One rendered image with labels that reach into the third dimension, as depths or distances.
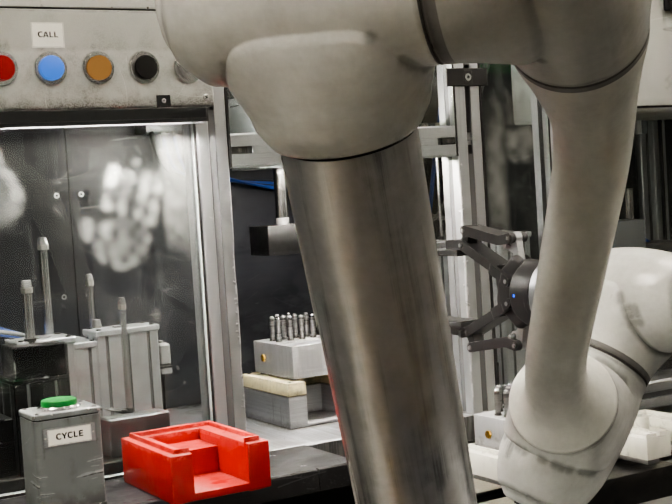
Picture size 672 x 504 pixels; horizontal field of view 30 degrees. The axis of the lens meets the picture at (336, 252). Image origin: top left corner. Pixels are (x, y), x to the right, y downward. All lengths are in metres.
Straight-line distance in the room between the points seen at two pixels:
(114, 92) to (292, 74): 0.78
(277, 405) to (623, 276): 0.74
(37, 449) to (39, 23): 0.51
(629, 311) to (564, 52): 0.47
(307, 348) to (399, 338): 0.93
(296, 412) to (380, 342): 0.92
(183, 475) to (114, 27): 0.56
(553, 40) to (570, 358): 0.37
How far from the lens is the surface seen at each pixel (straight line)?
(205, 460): 1.55
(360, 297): 0.91
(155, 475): 1.49
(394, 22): 0.80
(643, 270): 1.25
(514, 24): 0.80
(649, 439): 1.82
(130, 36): 1.60
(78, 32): 1.58
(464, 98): 1.86
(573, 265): 1.05
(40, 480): 1.44
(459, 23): 0.80
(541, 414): 1.17
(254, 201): 2.15
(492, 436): 1.75
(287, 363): 1.85
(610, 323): 1.25
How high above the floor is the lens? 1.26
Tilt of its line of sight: 3 degrees down
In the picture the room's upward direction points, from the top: 4 degrees counter-clockwise
